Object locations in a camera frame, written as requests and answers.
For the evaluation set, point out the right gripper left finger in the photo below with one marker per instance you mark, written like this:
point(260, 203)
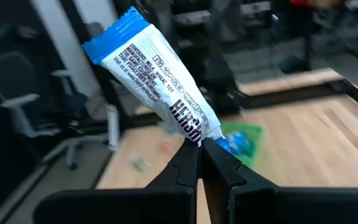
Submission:
point(120, 208)

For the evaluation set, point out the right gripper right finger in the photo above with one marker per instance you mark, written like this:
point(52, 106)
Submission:
point(291, 208)

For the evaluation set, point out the green clear candy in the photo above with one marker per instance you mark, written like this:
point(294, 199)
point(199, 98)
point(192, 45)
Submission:
point(141, 164)

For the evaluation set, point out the orange clear candy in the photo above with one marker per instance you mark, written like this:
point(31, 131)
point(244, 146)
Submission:
point(166, 146)

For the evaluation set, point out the green plastic basket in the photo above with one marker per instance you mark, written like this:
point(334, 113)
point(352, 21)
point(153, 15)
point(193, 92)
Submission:
point(256, 133)

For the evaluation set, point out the white blue candy bar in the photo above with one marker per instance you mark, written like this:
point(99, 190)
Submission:
point(154, 71)
point(233, 141)

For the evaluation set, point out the grey office chair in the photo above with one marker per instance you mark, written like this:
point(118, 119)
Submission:
point(14, 77)

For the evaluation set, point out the grey background desk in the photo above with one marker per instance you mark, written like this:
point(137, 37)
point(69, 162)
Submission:
point(253, 7)

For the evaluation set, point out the white cylinder post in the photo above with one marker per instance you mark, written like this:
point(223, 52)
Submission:
point(113, 127)

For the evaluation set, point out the black metal table frame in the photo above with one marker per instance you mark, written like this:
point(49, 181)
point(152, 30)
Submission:
point(291, 99)

